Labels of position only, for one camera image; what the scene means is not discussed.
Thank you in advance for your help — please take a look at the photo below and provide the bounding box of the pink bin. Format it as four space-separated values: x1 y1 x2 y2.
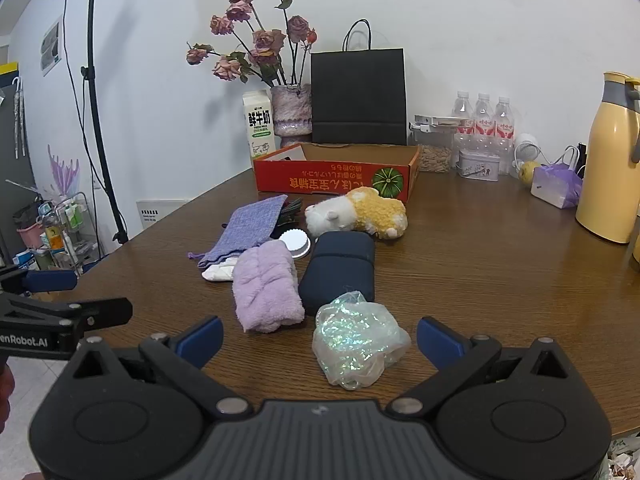
16 219 47 250

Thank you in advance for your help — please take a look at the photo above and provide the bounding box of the black paper bag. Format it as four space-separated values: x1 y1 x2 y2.
310 19 408 147

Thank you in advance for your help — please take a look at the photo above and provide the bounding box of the wall poster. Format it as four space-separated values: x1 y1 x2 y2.
40 17 65 77

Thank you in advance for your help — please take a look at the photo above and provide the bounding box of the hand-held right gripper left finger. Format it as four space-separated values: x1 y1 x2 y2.
70 316 253 418

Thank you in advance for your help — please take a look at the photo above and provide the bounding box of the red cardboard box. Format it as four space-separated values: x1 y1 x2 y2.
252 142 421 205

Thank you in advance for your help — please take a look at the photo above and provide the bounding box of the dark blue case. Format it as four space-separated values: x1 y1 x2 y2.
298 230 377 317

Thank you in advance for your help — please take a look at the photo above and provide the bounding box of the clear container with seeds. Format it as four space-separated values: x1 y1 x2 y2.
409 120 476 174

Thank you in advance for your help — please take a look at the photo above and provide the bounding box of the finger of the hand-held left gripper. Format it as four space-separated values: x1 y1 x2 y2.
50 297 133 334
0 266 78 295

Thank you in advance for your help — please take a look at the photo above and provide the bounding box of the wire rack cart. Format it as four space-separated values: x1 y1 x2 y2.
46 191 104 277

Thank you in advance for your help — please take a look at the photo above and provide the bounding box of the grey refrigerator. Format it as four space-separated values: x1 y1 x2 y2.
0 62 37 261

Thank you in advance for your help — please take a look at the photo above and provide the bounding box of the iridescent plastic bag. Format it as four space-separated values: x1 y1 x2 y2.
312 290 412 392

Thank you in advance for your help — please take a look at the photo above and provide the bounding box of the white printed board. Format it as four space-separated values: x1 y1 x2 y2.
136 199 189 231

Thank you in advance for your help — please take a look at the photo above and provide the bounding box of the white cloth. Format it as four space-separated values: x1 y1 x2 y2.
201 256 242 284

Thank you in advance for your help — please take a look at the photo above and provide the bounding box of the purple feather ornament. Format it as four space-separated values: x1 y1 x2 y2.
47 145 81 196

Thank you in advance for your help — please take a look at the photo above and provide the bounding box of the white flat carton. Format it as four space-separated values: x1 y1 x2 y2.
414 114 476 129

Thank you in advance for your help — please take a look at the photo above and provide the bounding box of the purple fluffy towel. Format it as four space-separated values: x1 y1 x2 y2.
231 240 306 334

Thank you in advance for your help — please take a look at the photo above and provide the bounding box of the black light stand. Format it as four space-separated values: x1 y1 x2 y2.
80 0 132 246

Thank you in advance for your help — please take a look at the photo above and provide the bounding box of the purple plastic bag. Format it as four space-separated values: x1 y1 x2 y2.
531 162 584 210

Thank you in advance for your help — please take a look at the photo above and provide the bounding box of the white round device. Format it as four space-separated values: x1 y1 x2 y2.
513 133 542 167

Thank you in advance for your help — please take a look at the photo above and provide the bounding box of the dried rose bouquet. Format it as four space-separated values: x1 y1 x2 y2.
186 0 319 88

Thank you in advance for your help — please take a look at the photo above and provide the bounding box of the dark patterned strap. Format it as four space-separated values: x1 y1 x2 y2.
272 198 306 233

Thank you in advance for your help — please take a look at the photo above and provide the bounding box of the purple marbled vase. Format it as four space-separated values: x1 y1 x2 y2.
270 84 314 149

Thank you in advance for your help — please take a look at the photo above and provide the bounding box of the white ribbed lid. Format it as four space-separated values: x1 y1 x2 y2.
277 228 314 260

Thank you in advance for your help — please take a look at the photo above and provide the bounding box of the yellow thermos jug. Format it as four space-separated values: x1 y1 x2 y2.
575 72 640 245

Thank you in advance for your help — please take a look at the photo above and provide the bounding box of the person's left hand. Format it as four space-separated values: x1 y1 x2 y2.
0 362 16 416

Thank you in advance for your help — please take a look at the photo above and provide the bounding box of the white green milk carton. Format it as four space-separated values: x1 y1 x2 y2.
242 90 277 171

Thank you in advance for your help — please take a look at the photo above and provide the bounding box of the white cable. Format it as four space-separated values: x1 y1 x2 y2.
549 145 587 173

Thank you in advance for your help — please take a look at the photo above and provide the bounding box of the white yellow plush toy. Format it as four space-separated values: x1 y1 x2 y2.
304 186 408 240

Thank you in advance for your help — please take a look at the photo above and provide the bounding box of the white tin box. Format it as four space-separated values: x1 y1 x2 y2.
456 149 501 183

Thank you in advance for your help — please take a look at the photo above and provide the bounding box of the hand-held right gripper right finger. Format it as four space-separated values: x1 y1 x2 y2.
385 316 573 418

